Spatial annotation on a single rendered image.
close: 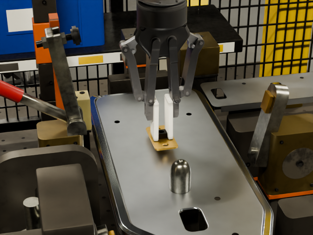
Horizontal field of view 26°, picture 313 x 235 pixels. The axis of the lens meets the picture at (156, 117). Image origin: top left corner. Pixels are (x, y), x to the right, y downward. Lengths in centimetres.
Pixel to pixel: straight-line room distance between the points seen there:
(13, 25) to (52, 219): 77
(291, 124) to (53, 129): 38
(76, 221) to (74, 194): 4
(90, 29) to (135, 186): 47
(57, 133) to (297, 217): 39
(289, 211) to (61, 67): 39
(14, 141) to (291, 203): 90
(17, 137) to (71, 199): 108
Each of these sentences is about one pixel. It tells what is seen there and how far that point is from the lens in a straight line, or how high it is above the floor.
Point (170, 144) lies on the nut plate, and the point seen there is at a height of 102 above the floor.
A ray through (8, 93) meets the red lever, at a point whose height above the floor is 113.
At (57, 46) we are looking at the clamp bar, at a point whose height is 120.
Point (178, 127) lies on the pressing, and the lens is 117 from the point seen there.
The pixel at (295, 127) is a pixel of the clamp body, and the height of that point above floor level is 104.
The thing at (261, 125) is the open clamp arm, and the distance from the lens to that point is 109.
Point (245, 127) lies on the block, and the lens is 122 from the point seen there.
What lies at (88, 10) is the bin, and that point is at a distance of 138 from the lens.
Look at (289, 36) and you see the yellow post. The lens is 179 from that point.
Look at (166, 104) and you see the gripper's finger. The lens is 108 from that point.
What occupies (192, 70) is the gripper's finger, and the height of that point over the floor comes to 114.
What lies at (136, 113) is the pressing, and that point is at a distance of 122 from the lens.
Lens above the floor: 159
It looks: 30 degrees down
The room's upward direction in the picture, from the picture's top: straight up
